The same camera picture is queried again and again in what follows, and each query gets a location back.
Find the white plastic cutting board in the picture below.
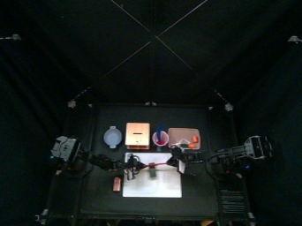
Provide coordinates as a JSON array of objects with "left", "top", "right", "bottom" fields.
[{"left": 121, "top": 152, "right": 183, "bottom": 199}]

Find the pink plastic tray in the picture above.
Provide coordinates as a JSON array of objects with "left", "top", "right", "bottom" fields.
[{"left": 167, "top": 127, "right": 201, "bottom": 150}]

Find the blue plastic utensil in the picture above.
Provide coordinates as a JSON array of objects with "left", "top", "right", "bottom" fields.
[{"left": 156, "top": 124, "right": 164, "bottom": 145}]

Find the wooden box with red front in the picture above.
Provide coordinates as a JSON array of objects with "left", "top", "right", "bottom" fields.
[{"left": 124, "top": 122, "right": 151, "bottom": 150}]

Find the purple bowl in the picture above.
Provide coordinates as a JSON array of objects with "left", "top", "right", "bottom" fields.
[{"left": 151, "top": 131, "right": 169, "bottom": 147}]

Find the red plastic toy knife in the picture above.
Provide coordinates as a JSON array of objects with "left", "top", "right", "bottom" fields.
[{"left": 136, "top": 161, "right": 176, "bottom": 170}]

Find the red white striped toy nigiri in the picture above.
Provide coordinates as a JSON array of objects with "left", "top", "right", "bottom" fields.
[{"left": 112, "top": 176, "right": 121, "bottom": 192}]

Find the grey blue bowl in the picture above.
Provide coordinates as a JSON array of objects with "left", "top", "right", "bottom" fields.
[{"left": 103, "top": 125, "right": 124, "bottom": 149}]

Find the white printed label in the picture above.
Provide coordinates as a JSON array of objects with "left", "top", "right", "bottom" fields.
[{"left": 217, "top": 189, "right": 247, "bottom": 215}]

